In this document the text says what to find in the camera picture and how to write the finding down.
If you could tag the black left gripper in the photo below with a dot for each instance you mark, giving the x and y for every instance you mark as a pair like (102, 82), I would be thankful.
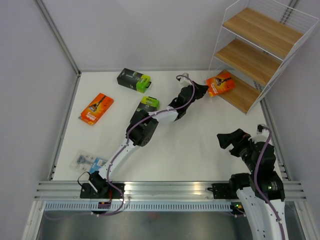
(200, 90)

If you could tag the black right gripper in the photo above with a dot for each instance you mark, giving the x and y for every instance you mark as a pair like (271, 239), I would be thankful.
(237, 138)

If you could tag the orange razor box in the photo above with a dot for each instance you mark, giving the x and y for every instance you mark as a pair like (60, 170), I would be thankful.
(96, 109)
(219, 84)

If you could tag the black green razor box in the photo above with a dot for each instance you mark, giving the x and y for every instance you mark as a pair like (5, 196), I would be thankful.
(134, 80)
(146, 105)

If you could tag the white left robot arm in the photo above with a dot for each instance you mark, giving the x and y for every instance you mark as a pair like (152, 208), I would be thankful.
(142, 126)

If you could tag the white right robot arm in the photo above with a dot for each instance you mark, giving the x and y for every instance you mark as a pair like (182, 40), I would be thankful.
(261, 190)

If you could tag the clear blue razor blister pack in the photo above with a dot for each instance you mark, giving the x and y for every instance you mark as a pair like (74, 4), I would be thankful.
(87, 162)

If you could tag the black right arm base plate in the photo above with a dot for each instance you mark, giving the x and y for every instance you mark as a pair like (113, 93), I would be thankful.
(223, 191)

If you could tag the white wire wooden shelf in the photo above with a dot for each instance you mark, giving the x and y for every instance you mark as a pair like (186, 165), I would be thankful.
(256, 41)

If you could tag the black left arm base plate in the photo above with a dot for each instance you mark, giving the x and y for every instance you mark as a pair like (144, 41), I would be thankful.
(106, 192)

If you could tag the aluminium corner frame post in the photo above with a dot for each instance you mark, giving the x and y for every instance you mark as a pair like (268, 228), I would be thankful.
(57, 35)

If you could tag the aluminium mounting rail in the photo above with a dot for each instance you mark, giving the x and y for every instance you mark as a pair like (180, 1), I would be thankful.
(149, 191)

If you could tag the white slotted cable duct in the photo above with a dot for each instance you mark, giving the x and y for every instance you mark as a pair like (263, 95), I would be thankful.
(144, 206)

